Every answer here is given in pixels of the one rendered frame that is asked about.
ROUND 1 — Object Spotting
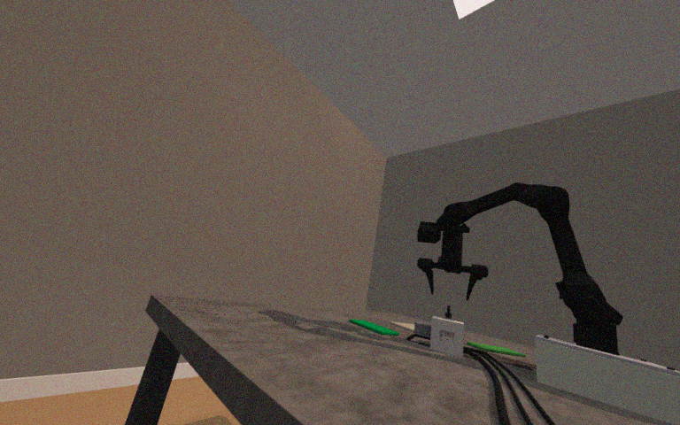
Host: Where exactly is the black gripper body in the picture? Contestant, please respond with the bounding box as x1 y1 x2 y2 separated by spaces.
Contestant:
417 243 488 277

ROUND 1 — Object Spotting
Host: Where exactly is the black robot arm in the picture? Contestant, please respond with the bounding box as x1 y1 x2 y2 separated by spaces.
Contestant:
418 182 623 356

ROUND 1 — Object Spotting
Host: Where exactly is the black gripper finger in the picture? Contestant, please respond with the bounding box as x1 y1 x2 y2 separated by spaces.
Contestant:
467 275 482 300
421 268 434 295

